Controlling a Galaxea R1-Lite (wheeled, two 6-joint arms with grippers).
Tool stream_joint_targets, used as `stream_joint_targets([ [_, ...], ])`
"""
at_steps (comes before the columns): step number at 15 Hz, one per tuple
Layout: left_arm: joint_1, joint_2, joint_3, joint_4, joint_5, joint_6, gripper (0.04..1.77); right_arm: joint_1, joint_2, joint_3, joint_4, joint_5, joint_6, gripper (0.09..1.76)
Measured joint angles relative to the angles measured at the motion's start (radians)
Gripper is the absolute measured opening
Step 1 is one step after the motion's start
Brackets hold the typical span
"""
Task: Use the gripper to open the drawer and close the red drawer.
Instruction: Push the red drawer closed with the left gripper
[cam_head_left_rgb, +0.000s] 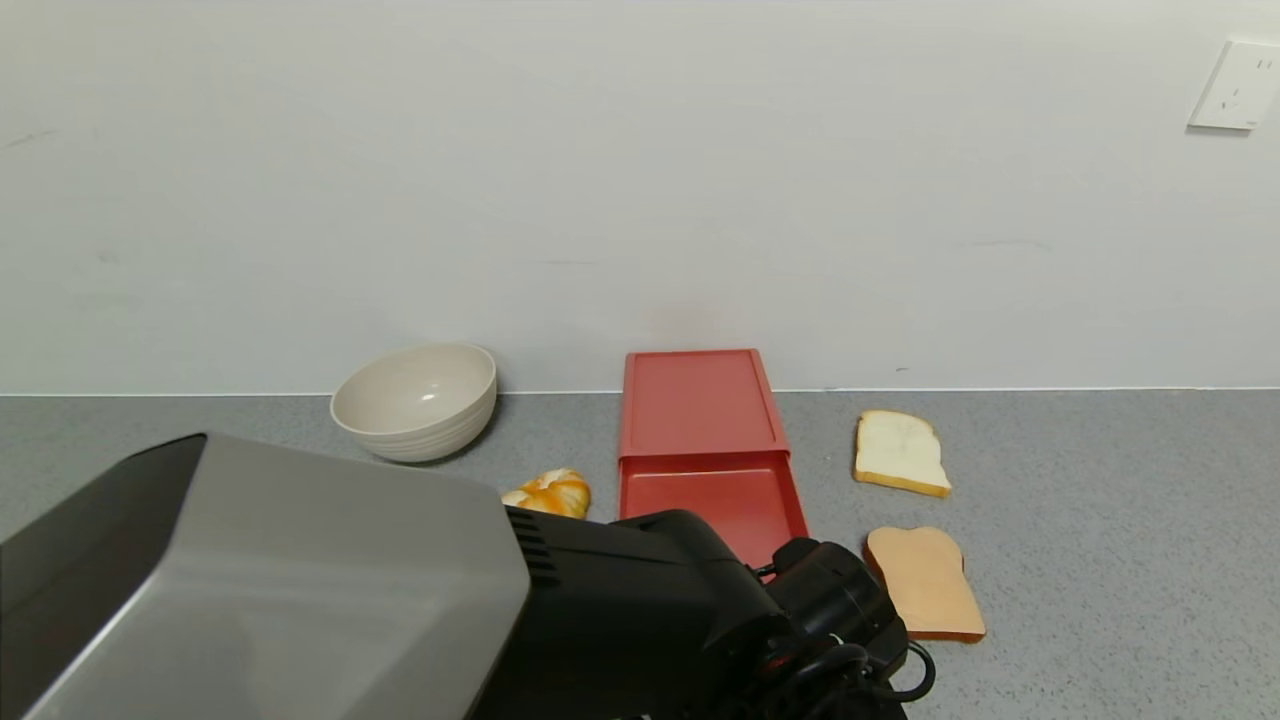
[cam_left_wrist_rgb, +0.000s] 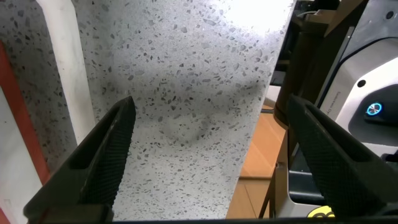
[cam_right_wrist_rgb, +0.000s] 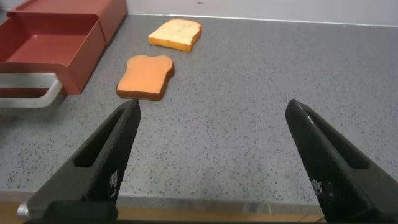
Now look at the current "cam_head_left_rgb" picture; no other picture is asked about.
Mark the white wall socket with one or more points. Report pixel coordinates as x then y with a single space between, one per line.
1238 85

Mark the brown toast slice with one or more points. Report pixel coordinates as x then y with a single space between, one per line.
930 590

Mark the beige ribbed bowl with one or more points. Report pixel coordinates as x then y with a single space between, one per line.
415 405

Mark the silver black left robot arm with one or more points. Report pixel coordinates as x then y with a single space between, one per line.
300 600

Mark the white bread slice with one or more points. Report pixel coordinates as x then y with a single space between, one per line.
900 455

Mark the orange striped bread bun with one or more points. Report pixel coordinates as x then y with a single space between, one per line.
555 492

